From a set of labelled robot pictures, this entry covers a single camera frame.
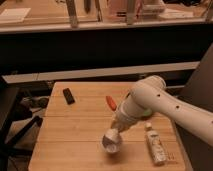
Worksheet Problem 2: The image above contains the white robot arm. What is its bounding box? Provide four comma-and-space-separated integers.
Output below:
112, 75, 213, 146

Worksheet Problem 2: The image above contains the white sponge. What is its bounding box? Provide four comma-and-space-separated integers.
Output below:
104, 129, 121, 144

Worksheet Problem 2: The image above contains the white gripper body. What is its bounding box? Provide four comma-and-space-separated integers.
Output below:
111, 98, 144, 132

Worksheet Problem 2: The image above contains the black rectangular block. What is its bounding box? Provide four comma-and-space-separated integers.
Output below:
63, 88, 75, 104

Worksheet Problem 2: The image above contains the green bowl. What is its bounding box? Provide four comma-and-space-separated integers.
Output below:
142, 109, 153, 119

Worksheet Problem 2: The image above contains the wooden table board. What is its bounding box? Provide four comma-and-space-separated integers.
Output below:
29, 82, 186, 171

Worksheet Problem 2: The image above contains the black stand at left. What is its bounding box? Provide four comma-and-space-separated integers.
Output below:
0, 76, 43, 171

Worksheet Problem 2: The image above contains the dark chair at right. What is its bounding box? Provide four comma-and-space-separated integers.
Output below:
177, 43, 213, 171

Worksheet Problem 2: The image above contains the white lotion bottle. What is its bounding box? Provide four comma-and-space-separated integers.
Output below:
145, 122, 167, 166

